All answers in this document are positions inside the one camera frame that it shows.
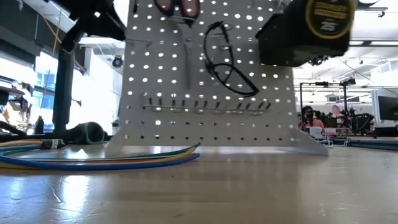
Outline white metal pegboard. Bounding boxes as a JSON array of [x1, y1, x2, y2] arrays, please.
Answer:
[[105, 0, 330, 156]]

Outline clear safety glasses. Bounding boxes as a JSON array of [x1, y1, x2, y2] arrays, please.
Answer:
[[203, 21, 260, 98]]

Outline maroon handled scissors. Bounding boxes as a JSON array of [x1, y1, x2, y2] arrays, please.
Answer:
[[154, 0, 201, 91]]

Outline coloured wire bundle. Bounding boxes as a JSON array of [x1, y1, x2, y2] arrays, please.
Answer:
[[0, 139, 201, 171]]

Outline multi prong tool rack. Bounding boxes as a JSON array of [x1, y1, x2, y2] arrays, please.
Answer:
[[142, 98, 272, 115]]

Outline black plastic bin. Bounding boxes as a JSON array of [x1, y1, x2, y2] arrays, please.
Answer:
[[256, 12, 351, 68]]

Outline person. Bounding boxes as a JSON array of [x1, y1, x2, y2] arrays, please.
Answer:
[[1, 80, 34, 125], [298, 105, 326, 131]]

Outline white background container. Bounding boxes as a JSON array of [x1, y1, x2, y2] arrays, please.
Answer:
[[309, 126, 325, 139]]

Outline black ceiling spotlight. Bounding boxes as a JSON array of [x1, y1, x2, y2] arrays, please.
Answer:
[[309, 55, 330, 67]]

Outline black pole rig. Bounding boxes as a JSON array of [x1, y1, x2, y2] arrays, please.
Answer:
[[298, 81, 351, 125]]

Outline small dark bottle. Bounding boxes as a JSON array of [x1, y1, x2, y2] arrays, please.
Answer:
[[33, 115, 45, 134]]

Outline black background equipment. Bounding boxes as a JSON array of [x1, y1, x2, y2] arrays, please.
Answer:
[[323, 107, 377, 138]]

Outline black computer monitor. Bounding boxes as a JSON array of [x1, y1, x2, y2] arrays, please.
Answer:
[[377, 95, 398, 121]]

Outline double ring wire hook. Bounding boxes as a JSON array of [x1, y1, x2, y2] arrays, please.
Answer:
[[214, 23, 234, 52]]

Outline wide wire peg hook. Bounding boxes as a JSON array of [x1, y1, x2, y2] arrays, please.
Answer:
[[126, 38, 153, 47]]

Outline round black ceiling camera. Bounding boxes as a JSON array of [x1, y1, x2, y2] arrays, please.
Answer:
[[111, 55, 124, 69]]

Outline black upright post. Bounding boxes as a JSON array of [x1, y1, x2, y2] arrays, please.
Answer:
[[52, 46, 76, 134]]

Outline black aluminium rig frame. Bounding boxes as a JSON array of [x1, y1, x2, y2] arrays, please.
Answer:
[[0, 119, 30, 138]]

